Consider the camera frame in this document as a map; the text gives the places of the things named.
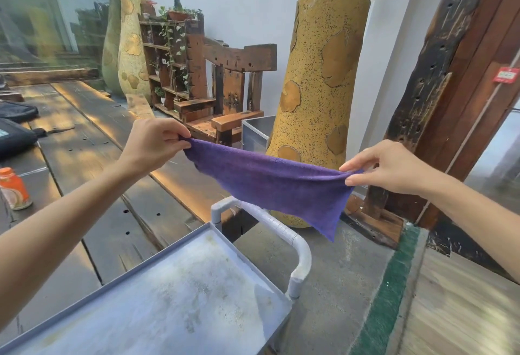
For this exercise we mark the person's left hand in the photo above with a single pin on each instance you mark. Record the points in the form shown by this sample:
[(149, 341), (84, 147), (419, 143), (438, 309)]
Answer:
[(154, 143)]

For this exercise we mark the person's right hand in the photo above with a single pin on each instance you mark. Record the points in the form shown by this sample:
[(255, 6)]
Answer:
[(398, 169)]

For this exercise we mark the rustic wooden armchair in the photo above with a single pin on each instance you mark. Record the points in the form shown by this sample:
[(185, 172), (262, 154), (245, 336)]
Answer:
[(239, 58)]

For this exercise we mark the purple microfibre cloth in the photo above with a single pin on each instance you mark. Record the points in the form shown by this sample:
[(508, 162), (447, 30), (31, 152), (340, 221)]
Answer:
[(276, 184)]

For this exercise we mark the person's left forearm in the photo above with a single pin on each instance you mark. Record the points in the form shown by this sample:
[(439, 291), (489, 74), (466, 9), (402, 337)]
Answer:
[(61, 237)]

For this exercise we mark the person's right forearm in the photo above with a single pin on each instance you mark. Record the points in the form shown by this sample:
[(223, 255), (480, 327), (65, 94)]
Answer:
[(479, 212)]

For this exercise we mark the wooden plant shelf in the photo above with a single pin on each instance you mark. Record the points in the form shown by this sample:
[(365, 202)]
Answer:
[(162, 46), (178, 48)]

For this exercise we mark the silver metal open box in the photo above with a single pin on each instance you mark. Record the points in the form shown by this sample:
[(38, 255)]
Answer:
[(254, 137)]

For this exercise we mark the dark wooden pillar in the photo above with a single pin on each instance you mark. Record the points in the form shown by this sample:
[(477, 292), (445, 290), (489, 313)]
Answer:
[(447, 82)]

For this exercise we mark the green speckled vase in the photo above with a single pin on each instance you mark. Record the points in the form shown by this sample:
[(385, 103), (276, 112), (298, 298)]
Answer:
[(110, 50)]

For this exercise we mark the slim yellow speckled vase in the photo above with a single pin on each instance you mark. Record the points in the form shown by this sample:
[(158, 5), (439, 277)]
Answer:
[(132, 41)]

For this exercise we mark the weathered wooden bench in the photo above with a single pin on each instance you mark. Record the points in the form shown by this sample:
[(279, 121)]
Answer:
[(53, 76)]

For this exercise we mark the large yellow speckled vase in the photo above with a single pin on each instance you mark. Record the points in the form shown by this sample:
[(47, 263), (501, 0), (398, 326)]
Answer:
[(317, 62)]

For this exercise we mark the large black backpack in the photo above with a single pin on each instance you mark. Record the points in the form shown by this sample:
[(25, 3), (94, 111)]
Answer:
[(14, 137)]

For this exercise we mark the small black bag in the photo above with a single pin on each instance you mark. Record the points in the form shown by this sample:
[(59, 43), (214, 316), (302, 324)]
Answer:
[(16, 110)]

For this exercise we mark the dark pointed stone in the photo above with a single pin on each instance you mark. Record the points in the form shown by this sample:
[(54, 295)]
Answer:
[(178, 3)]

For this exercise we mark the orange plastic bottle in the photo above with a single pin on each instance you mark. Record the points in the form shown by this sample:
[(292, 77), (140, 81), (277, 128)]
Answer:
[(14, 192)]

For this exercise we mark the small dark wooden block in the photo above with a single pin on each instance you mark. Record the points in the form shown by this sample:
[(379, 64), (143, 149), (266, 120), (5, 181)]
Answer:
[(10, 96)]

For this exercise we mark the grey metal cart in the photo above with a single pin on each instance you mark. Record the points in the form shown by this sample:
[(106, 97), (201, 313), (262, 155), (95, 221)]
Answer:
[(162, 306)]

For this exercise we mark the red wall sign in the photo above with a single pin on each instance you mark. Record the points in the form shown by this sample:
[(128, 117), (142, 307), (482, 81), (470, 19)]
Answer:
[(505, 75)]

